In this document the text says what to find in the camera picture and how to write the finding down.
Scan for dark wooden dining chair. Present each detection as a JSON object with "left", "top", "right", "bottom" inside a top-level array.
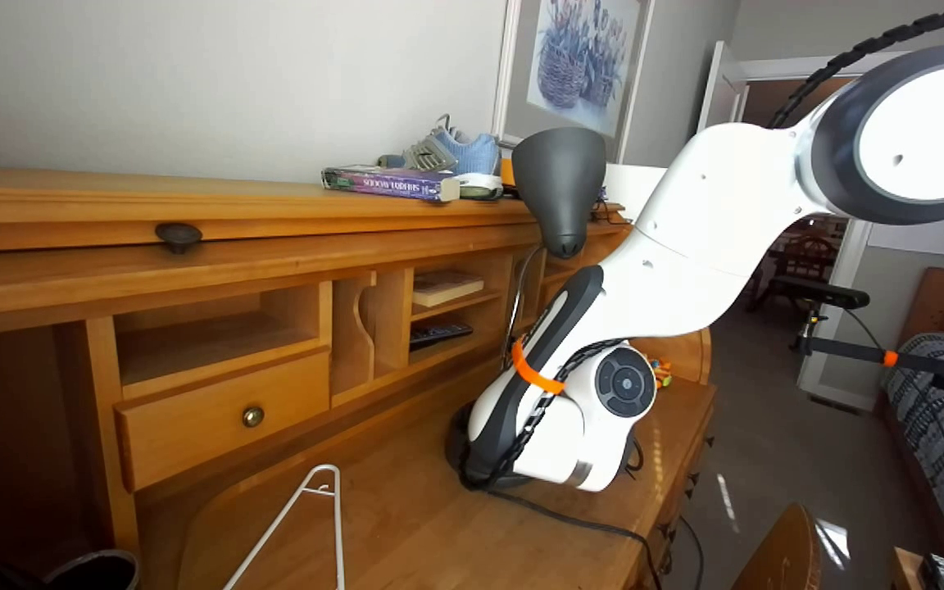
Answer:
[{"left": 771, "top": 216, "right": 859, "bottom": 322}]

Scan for blue grey sneaker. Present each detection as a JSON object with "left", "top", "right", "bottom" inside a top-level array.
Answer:
[{"left": 373, "top": 110, "right": 509, "bottom": 202}]

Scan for dark roll-top handle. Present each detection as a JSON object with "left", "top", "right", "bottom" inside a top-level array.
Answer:
[{"left": 151, "top": 219, "right": 205, "bottom": 255}]

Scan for stacked beige notebooks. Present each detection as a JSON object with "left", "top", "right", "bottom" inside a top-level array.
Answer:
[{"left": 409, "top": 268, "right": 488, "bottom": 311}]

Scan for black camera on mount arm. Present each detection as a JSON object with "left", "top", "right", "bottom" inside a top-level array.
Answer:
[{"left": 776, "top": 277, "right": 944, "bottom": 412}]

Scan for white door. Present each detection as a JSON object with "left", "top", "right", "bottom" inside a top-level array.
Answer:
[{"left": 694, "top": 38, "right": 759, "bottom": 143}]

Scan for black cup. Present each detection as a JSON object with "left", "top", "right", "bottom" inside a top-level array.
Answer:
[{"left": 41, "top": 549, "right": 144, "bottom": 590}]

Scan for black remote control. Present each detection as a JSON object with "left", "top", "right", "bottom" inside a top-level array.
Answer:
[{"left": 405, "top": 319, "right": 474, "bottom": 353}]

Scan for black lamp power cable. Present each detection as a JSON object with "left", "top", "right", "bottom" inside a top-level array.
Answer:
[{"left": 483, "top": 486, "right": 711, "bottom": 590}]

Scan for wooden roll-top desk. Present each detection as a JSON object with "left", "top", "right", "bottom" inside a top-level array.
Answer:
[{"left": 0, "top": 164, "right": 722, "bottom": 590}]

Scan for black gooseneck desk lamp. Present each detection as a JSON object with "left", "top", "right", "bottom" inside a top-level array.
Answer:
[{"left": 441, "top": 127, "right": 610, "bottom": 486}]

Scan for framed blue flower picture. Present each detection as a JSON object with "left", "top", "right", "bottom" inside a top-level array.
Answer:
[{"left": 488, "top": 0, "right": 658, "bottom": 157}]

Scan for white wire clothes hanger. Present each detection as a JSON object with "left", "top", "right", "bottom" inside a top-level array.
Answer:
[{"left": 219, "top": 462, "right": 349, "bottom": 590}]

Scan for wooden drawer brass knob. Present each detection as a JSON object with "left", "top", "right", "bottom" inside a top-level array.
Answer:
[{"left": 110, "top": 349, "right": 334, "bottom": 493}]

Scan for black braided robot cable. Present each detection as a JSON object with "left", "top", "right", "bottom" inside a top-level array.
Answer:
[{"left": 764, "top": 0, "right": 944, "bottom": 127}]

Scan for purple book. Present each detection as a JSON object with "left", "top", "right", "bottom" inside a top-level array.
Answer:
[{"left": 322, "top": 164, "right": 463, "bottom": 205}]

